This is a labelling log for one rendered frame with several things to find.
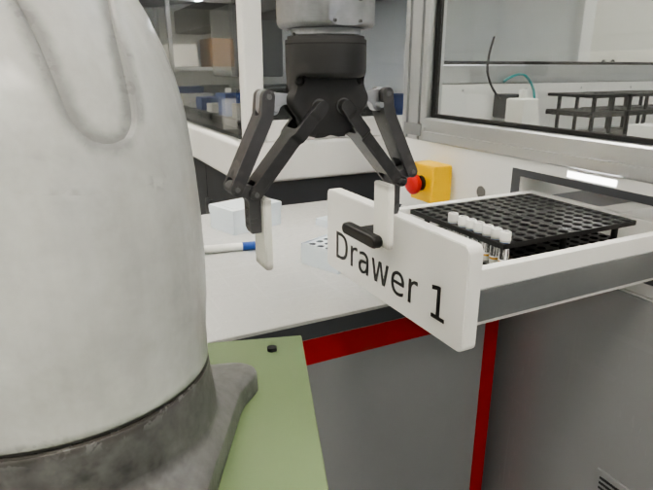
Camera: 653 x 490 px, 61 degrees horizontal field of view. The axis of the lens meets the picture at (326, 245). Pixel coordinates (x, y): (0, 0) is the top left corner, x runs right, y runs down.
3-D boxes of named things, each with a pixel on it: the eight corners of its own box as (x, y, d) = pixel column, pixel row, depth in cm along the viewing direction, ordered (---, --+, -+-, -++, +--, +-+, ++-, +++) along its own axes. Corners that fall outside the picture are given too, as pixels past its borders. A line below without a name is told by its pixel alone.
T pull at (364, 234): (373, 250, 58) (374, 238, 58) (340, 232, 65) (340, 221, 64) (401, 245, 60) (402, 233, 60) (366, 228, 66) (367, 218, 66)
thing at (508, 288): (465, 330, 55) (470, 273, 53) (344, 255, 77) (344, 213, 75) (704, 267, 72) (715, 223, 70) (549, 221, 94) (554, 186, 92)
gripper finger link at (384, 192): (373, 180, 59) (379, 179, 59) (372, 242, 61) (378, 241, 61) (389, 185, 56) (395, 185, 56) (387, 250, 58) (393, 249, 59)
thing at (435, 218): (502, 250, 60) (503, 244, 60) (410, 213, 75) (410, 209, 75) (515, 247, 61) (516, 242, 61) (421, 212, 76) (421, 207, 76)
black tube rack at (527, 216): (498, 298, 62) (503, 244, 60) (408, 253, 77) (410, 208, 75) (628, 267, 71) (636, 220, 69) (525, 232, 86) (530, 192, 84)
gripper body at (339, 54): (299, 29, 45) (301, 143, 48) (387, 32, 49) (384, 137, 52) (267, 34, 52) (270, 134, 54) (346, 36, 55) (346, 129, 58)
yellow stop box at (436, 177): (429, 205, 102) (430, 166, 100) (406, 197, 108) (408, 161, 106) (450, 202, 104) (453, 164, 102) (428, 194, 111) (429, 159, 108)
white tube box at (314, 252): (337, 274, 90) (338, 253, 89) (300, 262, 95) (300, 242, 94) (382, 256, 99) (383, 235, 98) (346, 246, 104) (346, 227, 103)
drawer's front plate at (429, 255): (461, 355, 53) (470, 247, 50) (326, 263, 78) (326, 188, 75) (475, 351, 54) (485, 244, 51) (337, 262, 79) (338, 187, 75)
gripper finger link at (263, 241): (271, 198, 51) (263, 199, 50) (273, 269, 53) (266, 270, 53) (259, 192, 53) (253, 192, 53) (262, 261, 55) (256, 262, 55)
